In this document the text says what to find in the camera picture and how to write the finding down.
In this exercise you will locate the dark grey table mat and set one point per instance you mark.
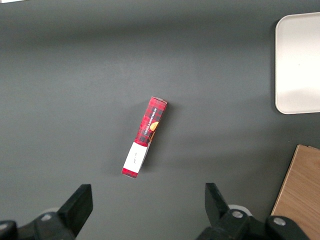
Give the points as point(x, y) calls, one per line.
point(75, 75)

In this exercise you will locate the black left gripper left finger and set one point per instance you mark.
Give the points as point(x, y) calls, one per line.
point(62, 220)

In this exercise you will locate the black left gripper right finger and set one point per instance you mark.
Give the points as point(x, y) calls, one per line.
point(232, 225)

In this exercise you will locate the red tartan shortbread box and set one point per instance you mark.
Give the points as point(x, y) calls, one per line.
point(147, 135)

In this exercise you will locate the beige rectangular tray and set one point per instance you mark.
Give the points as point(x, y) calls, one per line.
point(300, 65)

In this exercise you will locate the oak wooden drawer cabinet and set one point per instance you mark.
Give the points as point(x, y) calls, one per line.
point(302, 190)

